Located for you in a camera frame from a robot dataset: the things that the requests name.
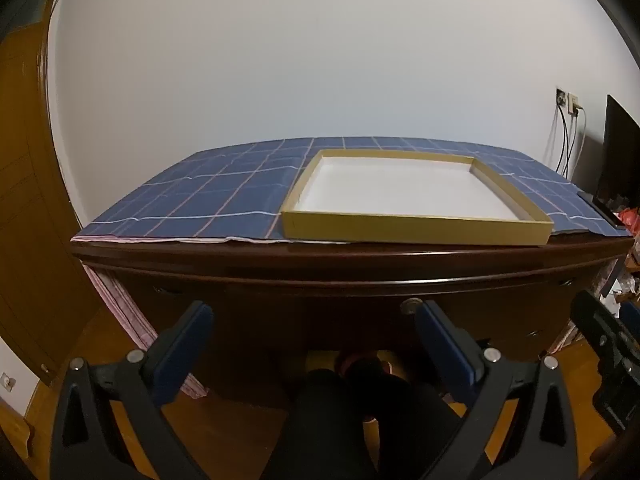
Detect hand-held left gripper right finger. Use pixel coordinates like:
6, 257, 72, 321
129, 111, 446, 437
415, 300, 581, 480

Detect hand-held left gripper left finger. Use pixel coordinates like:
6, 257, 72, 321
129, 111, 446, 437
50, 300, 216, 480

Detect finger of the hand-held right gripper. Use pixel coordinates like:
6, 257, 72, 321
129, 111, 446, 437
570, 290, 640, 361
621, 302, 640, 343

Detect gold cardboard box tray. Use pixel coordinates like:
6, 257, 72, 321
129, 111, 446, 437
281, 149, 555, 247

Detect pink striped cloth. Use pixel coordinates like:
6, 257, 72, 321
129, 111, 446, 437
82, 262, 208, 401

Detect red plastic bag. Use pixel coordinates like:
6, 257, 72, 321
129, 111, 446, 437
617, 207, 640, 235

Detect person's legs in black trousers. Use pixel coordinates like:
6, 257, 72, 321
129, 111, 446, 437
265, 367, 471, 480

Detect dark wooden dresser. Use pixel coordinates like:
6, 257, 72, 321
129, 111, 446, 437
70, 232, 638, 411

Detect black television screen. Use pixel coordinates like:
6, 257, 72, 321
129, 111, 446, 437
597, 94, 640, 211

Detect blue plaid tablecloth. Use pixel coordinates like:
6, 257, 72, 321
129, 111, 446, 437
70, 136, 633, 245

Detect brown wooden door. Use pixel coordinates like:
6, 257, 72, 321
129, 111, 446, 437
0, 5, 108, 386

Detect black cable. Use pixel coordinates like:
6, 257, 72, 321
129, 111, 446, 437
561, 106, 573, 177
554, 104, 565, 172

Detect white cable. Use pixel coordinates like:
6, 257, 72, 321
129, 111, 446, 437
570, 107, 589, 177

